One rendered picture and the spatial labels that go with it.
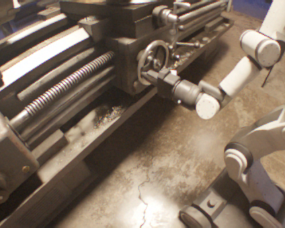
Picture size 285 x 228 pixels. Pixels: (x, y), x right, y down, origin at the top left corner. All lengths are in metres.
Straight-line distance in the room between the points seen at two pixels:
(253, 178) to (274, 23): 0.62
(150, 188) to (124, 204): 0.19
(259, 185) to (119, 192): 0.80
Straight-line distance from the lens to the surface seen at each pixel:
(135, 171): 1.25
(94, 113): 1.02
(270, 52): 0.56
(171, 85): 0.64
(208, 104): 0.58
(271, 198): 0.98
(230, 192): 1.08
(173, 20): 0.79
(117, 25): 0.82
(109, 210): 1.18
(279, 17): 0.60
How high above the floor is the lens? 1.13
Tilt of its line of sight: 48 degrees down
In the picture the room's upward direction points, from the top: 2 degrees counter-clockwise
